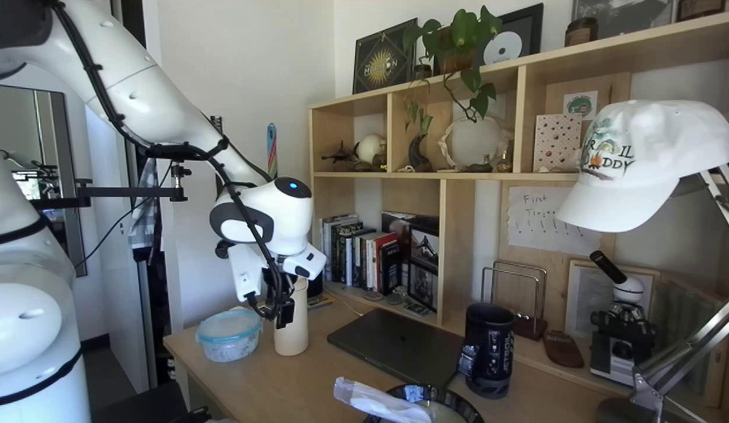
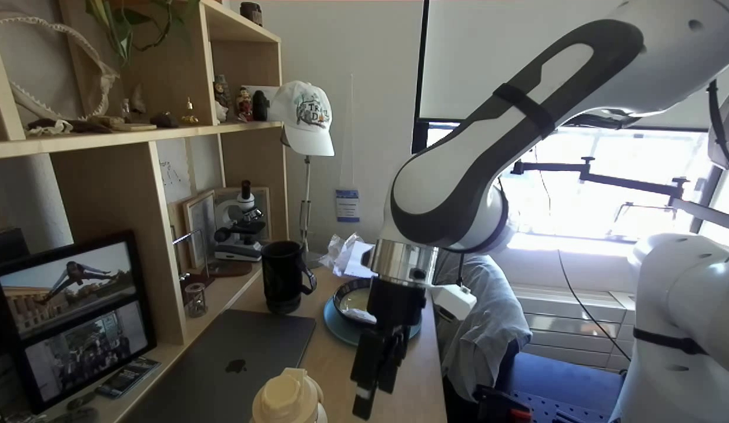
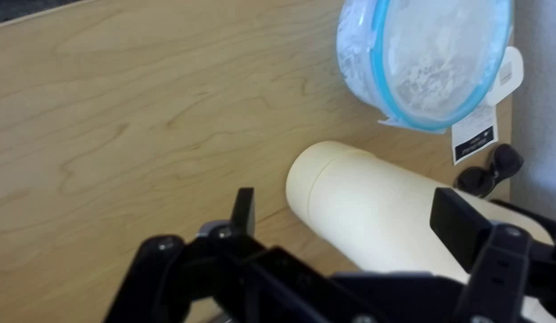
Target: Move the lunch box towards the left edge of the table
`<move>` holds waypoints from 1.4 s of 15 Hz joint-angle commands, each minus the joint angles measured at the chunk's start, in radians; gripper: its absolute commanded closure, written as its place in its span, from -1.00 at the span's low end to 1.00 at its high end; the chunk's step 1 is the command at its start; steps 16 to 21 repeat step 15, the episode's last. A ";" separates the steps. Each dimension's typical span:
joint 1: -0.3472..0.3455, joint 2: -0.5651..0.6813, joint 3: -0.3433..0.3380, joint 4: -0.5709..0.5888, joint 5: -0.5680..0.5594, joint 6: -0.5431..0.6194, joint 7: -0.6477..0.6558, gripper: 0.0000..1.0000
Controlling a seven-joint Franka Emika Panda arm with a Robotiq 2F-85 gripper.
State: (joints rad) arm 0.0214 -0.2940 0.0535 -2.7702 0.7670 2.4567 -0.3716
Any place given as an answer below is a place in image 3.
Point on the black knobbed clamp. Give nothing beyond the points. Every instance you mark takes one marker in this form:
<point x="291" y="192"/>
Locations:
<point x="503" y="162"/>

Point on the cream cylindrical bottle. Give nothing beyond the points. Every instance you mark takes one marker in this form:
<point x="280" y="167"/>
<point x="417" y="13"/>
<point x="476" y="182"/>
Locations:
<point x="368" y="209"/>

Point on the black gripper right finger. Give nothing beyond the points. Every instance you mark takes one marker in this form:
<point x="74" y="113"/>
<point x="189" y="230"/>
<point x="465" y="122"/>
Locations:
<point x="460" y="225"/>

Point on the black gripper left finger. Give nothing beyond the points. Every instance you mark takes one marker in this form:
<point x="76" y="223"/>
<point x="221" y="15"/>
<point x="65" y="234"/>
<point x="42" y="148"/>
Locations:
<point x="243" y="209"/>

